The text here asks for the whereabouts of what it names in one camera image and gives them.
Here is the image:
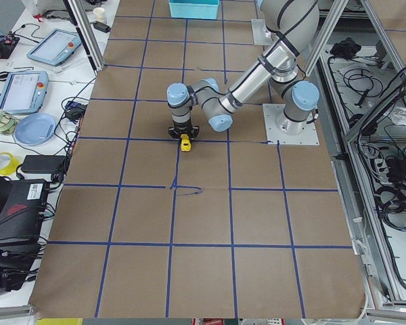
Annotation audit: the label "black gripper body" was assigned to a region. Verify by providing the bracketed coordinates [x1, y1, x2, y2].
[168, 125, 200, 136]

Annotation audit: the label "yellow toy beetle car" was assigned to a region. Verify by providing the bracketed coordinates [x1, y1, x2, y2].
[180, 133, 191, 152]

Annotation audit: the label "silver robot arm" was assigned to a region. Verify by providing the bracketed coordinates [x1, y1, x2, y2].
[166, 0, 319, 140]

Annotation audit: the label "brown paper table cover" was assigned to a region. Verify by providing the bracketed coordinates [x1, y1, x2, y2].
[30, 1, 365, 318]

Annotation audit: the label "light blue plastic bin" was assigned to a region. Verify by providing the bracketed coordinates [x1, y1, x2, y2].
[168, 0, 220, 20]

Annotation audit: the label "light blue plate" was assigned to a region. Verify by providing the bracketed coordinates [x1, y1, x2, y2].
[14, 113, 56, 146]

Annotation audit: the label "black power adapter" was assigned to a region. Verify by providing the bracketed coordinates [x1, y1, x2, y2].
[20, 155, 65, 174]

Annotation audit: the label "white paper cup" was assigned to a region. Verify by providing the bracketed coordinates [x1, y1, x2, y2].
[93, 7, 107, 24]

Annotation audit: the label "blue teach pendant far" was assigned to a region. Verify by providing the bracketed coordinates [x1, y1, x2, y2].
[26, 28, 82, 66]

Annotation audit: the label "blue teach pendant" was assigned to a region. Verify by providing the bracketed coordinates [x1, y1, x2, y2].
[0, 71, 49, 115]
[26, 28, 82, 66]

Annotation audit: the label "blue teach pendant near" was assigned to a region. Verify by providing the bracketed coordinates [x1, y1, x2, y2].
[0, 71, 49, 115]

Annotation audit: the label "yellow tape roll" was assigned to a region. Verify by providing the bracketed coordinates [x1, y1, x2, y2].
[0, 152, 20, 176]

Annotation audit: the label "green tape rolls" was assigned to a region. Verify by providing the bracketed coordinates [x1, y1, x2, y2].
[0, 110, 19, 135]

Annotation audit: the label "black computer box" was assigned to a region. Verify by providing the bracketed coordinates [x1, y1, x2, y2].
[0, 176, 49, 271]

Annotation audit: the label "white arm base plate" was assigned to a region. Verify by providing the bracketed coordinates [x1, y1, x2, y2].
[251, 19, 273, 46]
[263, 104, 319, 146]

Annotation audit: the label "aluminium frame post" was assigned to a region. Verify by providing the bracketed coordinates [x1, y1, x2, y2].
[63, 0, 105, 72]

